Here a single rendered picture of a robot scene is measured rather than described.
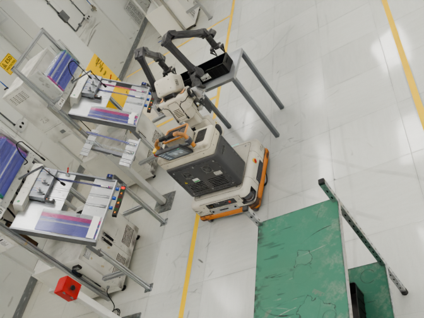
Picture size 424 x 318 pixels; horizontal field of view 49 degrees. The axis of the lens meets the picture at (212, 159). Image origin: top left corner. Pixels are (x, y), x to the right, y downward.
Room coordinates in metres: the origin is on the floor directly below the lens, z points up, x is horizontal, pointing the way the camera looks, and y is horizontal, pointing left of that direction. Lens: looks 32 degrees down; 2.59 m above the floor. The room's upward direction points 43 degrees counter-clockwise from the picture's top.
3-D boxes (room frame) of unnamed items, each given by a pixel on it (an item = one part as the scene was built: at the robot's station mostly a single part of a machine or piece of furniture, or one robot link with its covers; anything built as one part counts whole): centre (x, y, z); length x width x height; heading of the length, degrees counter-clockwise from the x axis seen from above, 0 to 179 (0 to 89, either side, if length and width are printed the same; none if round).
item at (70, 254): (3.92, 1.50, 0.31); 0.70 x 0.65 x 0.62; 146
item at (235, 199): (3.17, 0.20, 0.23); 0.41 x 0.02 x 0.08; 50
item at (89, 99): (5.04, 0.53, 0.65); 1.01 x 0.73 x 1.29; 56
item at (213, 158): (3.37, 0.06, 0.59); 0.55 x 0.34 x 0.83; 50
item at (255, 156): (3.44, 0.00, 0.16); 0.67 x 0.64 x 0.25; 140
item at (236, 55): (4.03, -0.50, 0.40); 0.70 x 0.45 x 0.80; 50
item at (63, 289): (3.07, 1.51, 0.39); 0.24 x 0.24 x 0.78; 56
